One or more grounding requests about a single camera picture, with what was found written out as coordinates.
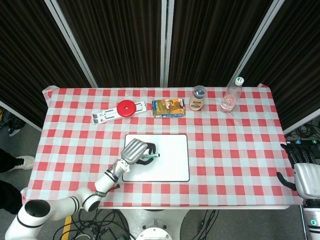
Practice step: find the green marker pen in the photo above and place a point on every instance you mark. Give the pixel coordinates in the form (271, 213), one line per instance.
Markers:
(151, 156)

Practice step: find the red white checkered tablecloth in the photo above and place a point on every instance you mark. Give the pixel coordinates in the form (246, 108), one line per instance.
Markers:
(225, 150)

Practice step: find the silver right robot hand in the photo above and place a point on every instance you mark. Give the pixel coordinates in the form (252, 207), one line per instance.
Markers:
(306, 177)

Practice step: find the clear plastic water bottle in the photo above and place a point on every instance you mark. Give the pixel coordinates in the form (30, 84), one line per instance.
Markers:
(231, 97)

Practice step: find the white sneaker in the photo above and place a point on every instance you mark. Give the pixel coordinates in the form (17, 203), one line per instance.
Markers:
(13, 132)
(25, 162)

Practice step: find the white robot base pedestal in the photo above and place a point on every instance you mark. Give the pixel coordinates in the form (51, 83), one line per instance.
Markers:
(152, 225)

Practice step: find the white drawing board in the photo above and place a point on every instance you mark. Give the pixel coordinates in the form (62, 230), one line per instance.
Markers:
(170, 160)

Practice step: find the beige jar with clear lid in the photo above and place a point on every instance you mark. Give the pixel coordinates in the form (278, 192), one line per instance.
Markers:
(197, 101)

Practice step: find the white folding stand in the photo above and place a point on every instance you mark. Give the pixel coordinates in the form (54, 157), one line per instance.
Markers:
(110, 114)

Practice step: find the orange and blue snack pack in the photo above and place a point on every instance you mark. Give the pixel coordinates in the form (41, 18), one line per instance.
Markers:
(168, 107)

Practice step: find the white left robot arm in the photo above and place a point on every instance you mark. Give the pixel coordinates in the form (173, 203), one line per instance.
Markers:
(75, 200)

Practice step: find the red round disc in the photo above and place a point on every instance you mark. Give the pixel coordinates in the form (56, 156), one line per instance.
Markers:
(126, 108)

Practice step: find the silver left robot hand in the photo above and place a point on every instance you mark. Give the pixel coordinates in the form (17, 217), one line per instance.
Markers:
(133, 150)

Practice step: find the person's black trouser leg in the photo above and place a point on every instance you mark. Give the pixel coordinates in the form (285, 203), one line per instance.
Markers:
(7, 162)

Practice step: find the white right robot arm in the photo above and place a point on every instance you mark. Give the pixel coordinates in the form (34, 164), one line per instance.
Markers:
(312, 220)

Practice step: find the dark ribbed partition panel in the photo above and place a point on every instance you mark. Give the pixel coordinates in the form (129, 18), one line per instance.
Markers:
(115, 42)
(292, 62)
(32, 55)
(212, 42)

